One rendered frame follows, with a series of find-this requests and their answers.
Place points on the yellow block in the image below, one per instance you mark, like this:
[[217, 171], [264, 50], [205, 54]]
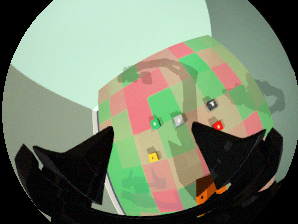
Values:
[[153, 157]]

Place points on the small green block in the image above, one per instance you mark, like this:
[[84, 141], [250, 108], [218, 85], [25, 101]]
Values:
[[155, 123]]

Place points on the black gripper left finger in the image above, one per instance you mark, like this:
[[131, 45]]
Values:
[[83, 166]]

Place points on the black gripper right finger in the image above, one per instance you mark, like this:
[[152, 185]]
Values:
[[224, 153]]

